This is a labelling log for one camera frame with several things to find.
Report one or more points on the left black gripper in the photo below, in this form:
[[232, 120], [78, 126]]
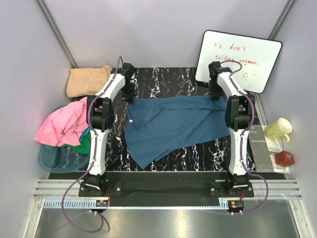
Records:
[[129, 97]]

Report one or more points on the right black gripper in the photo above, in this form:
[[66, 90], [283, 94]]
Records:
[[215, 96]]

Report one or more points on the blue t shirt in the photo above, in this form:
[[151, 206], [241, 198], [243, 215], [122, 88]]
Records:
[[159, 126]]

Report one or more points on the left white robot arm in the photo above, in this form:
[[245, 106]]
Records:
[[100, 119]]

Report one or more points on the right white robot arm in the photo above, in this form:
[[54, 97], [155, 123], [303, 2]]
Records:
[[239, 117]]

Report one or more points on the white paper stack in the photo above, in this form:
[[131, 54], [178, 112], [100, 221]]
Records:
[[275, 147]]

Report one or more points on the white whiteboard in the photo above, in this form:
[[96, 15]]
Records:
[[256, 55]]

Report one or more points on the folded beige t shirt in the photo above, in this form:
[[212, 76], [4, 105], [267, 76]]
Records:
[[87, 81]]

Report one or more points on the black marble pattern mat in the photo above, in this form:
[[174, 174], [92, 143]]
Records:
[[163, 83]]

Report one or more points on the green t shirt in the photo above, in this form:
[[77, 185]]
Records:
[[85, 143]]

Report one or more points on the pink t shirt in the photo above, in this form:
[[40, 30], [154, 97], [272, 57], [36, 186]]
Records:
[[65, 125]]

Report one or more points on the grey setup guide booklet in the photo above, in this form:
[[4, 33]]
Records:
[[259, 149]]

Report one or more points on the yellow green mug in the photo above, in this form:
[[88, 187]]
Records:
[[279, 130]]

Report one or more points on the red brown box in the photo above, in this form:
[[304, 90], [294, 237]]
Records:
[[284, 158]]

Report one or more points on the teal plastic basket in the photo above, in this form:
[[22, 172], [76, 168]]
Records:
[[61, 160]]

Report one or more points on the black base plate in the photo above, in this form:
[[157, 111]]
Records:
[[120, 184]]

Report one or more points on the aluminium rail frame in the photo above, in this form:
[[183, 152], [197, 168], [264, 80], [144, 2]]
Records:
[[55, 193]]

